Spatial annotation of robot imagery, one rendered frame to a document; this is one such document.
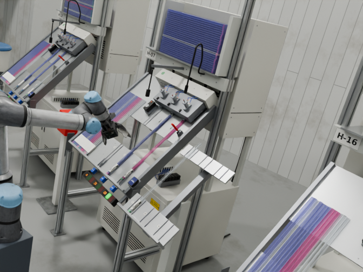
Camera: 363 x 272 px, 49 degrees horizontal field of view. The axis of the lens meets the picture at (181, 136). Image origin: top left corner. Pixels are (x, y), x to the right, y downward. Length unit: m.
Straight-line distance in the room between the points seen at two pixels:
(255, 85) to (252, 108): 0.15
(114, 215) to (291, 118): 2.75
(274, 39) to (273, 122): 2.60
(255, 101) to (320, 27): 2.40
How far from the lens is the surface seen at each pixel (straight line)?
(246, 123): 2.57
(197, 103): 2.29
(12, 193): 1.93
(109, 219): 2.95
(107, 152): 2.43
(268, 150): 5.09
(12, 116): 1.76
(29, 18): 6.34
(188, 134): 2.23
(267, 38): 2.45
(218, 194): 2.69
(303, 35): 4.87
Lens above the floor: 1.73
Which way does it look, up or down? 19 degrees down
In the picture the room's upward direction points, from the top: 14 degrees clockwise
